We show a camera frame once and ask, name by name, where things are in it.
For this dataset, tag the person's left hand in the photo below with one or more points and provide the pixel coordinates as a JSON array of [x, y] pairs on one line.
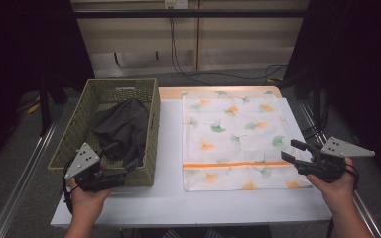
[[87, 201]]

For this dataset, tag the person's striped clothing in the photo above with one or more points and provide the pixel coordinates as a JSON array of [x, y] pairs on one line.
[[191, 234]]

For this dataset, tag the black metal stand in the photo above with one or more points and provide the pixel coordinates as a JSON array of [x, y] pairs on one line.
[[44, 105], [317, 105]]

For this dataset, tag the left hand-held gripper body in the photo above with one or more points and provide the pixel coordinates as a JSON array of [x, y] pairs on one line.
[[83, 162]]

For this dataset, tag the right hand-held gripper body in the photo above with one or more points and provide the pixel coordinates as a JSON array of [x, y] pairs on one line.
[[324, 165]]

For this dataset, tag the white wall outlet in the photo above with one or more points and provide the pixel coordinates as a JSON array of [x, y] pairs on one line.
[[176, 3]]

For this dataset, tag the white table cover sheet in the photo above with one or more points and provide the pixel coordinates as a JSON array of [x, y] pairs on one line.
[[168, 198]]

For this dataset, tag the green woven basket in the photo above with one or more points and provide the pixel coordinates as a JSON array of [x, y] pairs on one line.
[[76, 132]]

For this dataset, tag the yellow floor tape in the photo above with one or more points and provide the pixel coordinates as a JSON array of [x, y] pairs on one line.
[[33, 109]]

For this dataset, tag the person's right hand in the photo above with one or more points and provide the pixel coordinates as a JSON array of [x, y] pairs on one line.
[[339, 193]]

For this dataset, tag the dark cloth garment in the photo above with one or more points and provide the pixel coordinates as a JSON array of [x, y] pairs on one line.
[[125, 122]]

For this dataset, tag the metal floor rail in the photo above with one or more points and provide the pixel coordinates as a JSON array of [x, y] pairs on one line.
[[360, 205], [23, 185]]

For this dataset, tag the white leaf-print zipper bag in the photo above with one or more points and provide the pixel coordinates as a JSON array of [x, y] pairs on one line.
[[238, 139]]

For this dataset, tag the black curtain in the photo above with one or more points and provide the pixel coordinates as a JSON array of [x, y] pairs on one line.
[[360, 66], [20, 49]]

